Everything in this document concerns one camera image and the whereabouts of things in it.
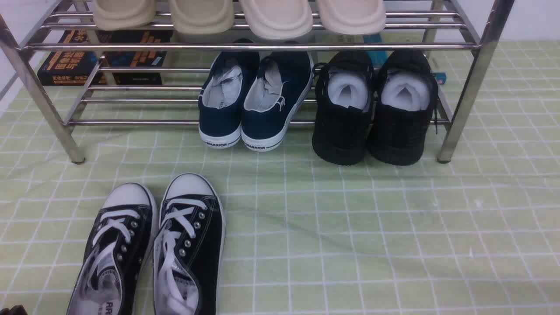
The beige slipper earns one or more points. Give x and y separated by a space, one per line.
110 15
202 17

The dark object bottom left corner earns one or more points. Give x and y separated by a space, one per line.
15 310

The beige blue book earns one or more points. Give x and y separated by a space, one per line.
379 57

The beige slipper far left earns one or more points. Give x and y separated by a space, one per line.
110 15

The navy canvas shoe left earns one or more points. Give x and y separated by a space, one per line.
222 97

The cream slipper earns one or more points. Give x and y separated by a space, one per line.
278 19
352 17

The green checkered tablecloth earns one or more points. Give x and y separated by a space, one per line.
477 236

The black knit sneaker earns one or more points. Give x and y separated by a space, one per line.
407 95
344 94

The navy canvas shoe right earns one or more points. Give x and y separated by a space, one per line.
282 83

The cream slipper far right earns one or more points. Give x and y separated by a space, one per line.
352 17

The navy canvas shoe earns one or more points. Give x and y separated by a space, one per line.
282 83
222 97

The stainless steel shoe rack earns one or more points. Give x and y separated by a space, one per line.
68 26

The black white-laced sneaker left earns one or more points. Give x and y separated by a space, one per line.
116 250

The black white-laced sneaker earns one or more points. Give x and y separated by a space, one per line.
188 248
116 250

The black orange book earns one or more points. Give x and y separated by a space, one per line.
74 68

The black white-laced sneaker right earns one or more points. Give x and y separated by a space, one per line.
188 248

